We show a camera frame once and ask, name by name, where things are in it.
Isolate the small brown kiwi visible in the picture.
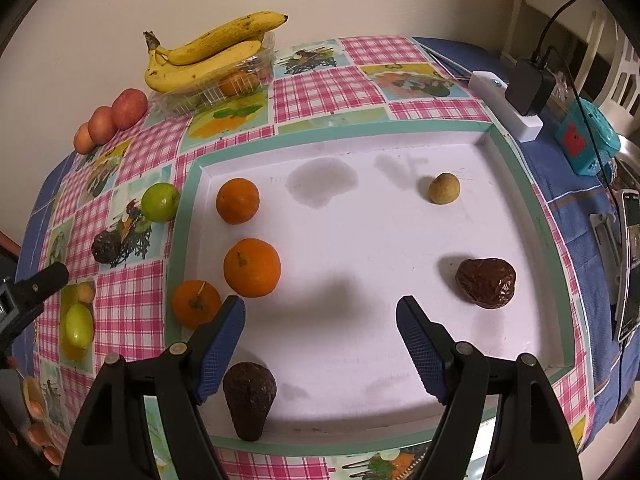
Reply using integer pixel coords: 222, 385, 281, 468
77, 281, 96, 304

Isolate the elongated green mango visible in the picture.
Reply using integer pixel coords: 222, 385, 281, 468
64, 302, 94, 350

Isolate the dark avocado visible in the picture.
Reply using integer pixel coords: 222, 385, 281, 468
91, 230, 122, 266
222, 362, 277, 442

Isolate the round green apple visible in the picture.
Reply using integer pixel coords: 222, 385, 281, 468
141, 182, 180, 223

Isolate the orange tangerine with stem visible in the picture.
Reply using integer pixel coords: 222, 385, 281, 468
170, 280, 221, 330

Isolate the person's left hand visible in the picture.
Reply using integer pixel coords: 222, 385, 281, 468
6, 356, 63, 467

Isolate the dark brown wrinkled fruit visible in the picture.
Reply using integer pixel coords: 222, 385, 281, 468
454, 258, 516, 310

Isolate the small orange apple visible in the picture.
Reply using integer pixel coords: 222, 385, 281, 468
73, 122, 96, 155

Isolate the middle red apple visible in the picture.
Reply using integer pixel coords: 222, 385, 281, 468
88, 106, 117, 145

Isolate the smartphone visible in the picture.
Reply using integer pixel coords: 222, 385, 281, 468
614, 190, 639, 342

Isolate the large red apple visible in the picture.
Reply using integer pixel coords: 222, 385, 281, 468
111, 88, 148, 130

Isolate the middle orange tangerine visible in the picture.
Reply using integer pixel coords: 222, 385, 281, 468
222, 238, 281, 298

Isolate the far orange tangerine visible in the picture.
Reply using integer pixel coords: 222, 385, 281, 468
216, 178, 260, 226

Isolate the lower yellow banana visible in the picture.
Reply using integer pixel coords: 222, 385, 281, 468
143, 32, 262, 93

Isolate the yellow banana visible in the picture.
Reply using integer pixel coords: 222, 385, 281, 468
156, 11, 288, 66
143, 32, 262, 93

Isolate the white foam tray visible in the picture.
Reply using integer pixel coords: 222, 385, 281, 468
184, 131, 573, 452

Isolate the small tan round fruit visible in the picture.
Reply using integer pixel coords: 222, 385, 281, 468
427, 172, 460, 205

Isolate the clear plastic fruit container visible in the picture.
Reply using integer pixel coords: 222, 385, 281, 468
150, 32, 274, 116

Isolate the teal toy box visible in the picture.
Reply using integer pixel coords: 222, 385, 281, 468
554, 98, 622, 177

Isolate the upper yellow banana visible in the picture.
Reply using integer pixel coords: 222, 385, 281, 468
156, 11, 288, 66

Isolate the white power strip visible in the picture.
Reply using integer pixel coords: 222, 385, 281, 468
468, 70, 544, 143

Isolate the black power adapter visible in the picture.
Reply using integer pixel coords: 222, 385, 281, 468
504, 58, 556, 116

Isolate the white chair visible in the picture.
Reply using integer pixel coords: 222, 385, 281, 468
502, 0, 640, 126

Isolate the black cable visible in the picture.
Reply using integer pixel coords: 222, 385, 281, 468
529, 0, 626, 406

